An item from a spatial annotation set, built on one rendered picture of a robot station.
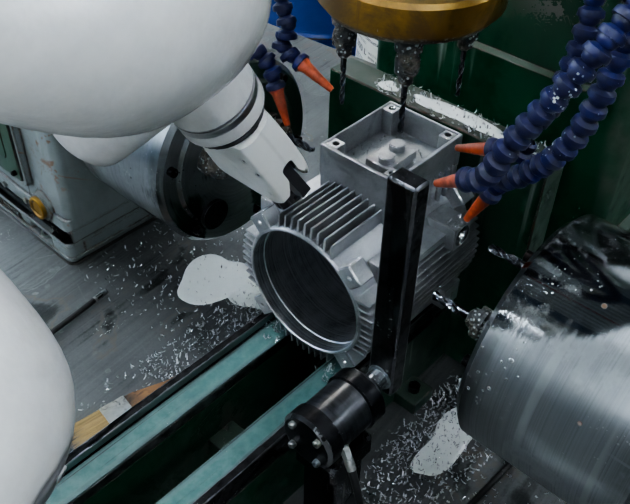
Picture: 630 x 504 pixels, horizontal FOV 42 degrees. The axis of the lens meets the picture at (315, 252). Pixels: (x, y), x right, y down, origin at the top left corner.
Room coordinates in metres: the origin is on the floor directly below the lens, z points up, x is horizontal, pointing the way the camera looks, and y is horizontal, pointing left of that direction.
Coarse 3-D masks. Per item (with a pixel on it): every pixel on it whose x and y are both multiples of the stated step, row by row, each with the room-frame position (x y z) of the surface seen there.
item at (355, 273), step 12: (456, 192) 0.72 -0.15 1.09; (456, 204) 0.71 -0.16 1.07; (252, 216) 0.67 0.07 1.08; (264, 216) 0.66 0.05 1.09; (276, 216) 0.67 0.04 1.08; (264, 228) 0.66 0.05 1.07; (348, 264) 0.59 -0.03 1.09; (360, 264) 0.59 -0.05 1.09; (348, 276) 0.59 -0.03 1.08; (360, 276) 0.58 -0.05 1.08; (372, 276) 0.59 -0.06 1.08; (456, 276) 0.72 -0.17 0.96; (348, 288) 0.58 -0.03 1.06; (264, 300) 0.66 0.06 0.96; (264, 312) 0.66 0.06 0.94; (348, 360) 0.58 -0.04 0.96; (360, 360) 0.58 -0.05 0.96
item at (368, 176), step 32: (352, 128) 0.75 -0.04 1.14; (384, 128) 0.79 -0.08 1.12; (416, 128) 0.78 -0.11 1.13; (448, 128) 0.75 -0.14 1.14; (320, 160) 0.72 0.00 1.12; (352, 160) 0.69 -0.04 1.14; (384, 160) 0.71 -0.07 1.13; (416, 160) 0.73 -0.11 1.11; (448, 160) 0.73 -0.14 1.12; (384, 192) 0.66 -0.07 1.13
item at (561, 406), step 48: (576, 240) 0.55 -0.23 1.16; (624, 240) 0.56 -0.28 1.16; (528, 288) 0.50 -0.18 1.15; (576, 288) 0.50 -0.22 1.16; (624, 288) 0.49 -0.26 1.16; (480, 336) 0.49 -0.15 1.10; (528, 336) 0.47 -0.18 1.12; (576, 336) 0.46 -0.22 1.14; (624, 336) 0.45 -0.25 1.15; (480, 384) 0.46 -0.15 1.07; (528, 384) 0.44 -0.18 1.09; (576, 384) 0.43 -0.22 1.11; (624, 384) 0.42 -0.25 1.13; (480, 432) 0.45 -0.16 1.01; (528, 432) 0.42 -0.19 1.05; (576, 432) 0.40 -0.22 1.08; (624, 432) 0.39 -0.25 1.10; (576, 480) 0.39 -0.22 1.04; (624, 480) 0.37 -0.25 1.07
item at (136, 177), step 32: (256, 64) 0.87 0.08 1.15; (288, 96) 0.91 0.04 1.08; (288, 128) 0.86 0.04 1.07; (128, 160) 0.79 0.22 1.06; (160, 160) 0.76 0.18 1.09; (192, 160) 0.79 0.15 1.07; (128, 192) 0.80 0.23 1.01; (160, 192) 0.76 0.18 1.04; (192, 192) 0.78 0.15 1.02; (224, 192) 0.82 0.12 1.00; (256, 192) 0.86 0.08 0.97; (192, 224) 0.78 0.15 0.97; (224, 224) 0.82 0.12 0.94
